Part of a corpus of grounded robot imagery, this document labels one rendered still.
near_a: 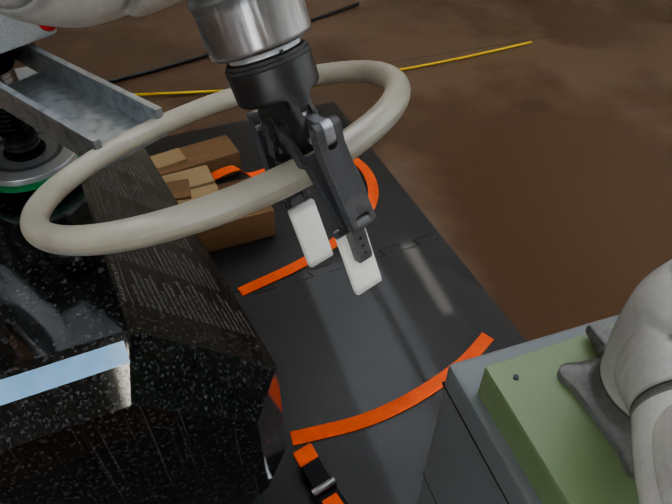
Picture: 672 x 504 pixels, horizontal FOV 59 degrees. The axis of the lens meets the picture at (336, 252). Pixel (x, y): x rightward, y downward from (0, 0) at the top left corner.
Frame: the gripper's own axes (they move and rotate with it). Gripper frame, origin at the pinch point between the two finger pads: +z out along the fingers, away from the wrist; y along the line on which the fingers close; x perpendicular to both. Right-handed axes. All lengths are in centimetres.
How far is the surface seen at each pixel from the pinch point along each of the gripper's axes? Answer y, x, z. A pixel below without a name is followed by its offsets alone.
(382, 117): 0.9, -10.1, -9.9
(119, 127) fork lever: 52, 5, -10
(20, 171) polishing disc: 86, 21, -4
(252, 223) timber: 156, -40, 61
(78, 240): 9.5, 20.1, -9.9
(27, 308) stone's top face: 59, 32, 12
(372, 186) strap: 160, -98, 75
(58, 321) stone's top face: 53, 28, 15
